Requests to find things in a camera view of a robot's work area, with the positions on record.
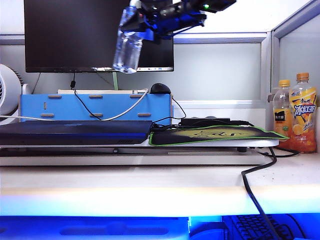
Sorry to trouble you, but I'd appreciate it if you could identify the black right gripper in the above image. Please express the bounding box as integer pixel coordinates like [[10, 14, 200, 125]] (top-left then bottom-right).
[[121, 0, 208, 45]]

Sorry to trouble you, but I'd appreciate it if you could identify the clear mineral water bottle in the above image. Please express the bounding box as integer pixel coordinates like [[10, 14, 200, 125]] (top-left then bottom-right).
[[112, 0, 145, 75]]

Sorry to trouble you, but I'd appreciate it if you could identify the black closed laptop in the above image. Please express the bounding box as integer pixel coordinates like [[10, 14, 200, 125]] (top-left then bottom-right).
[[0, 120, 154, 146]]

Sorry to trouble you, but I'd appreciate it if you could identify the small orange juice bottle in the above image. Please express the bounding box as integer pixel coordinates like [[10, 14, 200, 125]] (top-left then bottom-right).
[[272, 79, 293, 143]]

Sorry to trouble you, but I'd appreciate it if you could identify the large iced tea bottle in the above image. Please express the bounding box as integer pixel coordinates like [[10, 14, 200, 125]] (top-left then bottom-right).
[[287, 72, 318, 154]]

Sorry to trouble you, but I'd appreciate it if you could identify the black computer mouse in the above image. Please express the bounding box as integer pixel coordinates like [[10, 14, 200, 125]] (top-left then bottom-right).
[[149, 83, 172, 95]]

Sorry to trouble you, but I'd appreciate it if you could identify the black computer monitor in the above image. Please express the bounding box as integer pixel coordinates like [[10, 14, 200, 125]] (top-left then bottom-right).
[[23, 0, 175, 74]]

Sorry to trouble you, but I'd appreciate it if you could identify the blue wooden desk organizer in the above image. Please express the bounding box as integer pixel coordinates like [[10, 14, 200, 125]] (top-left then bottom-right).
[[19, 93, 174, 126]]

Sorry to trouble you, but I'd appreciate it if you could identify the black power adapter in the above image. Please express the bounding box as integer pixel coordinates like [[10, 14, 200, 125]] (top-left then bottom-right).
[[180, 117, 231, 127]]

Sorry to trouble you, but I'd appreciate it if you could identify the black green-edged mouse pad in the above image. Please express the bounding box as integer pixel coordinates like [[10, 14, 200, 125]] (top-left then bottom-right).
[[148, 124, 290, 147]]

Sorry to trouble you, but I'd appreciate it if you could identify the white desk riser stand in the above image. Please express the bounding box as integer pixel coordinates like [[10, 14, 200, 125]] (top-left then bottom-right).
[[0, 138, 280, 167]]

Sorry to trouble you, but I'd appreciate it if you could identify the white desk fan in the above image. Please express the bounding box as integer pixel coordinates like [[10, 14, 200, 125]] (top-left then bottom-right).
[[0, 63, 23, 123]]

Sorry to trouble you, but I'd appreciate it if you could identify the black keyboard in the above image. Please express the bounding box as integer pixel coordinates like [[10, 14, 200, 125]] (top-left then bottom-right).
[[222, 214, 308, 240]]

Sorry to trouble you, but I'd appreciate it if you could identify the white cable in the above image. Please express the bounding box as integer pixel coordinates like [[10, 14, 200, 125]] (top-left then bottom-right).
[[0, 88, 149, 122]]

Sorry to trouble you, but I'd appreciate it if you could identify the thin black monitor cable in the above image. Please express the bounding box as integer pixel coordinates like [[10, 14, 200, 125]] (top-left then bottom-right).
[[69, 72, 103, 122]]

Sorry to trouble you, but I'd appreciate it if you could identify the thin black mouse cable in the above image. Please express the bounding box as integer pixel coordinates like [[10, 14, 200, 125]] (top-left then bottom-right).
[[151, 96, 187, 131]]

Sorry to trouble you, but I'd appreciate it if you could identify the thick black power cable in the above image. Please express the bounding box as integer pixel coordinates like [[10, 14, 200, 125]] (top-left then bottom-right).
[[240, 146, 283, 240]]

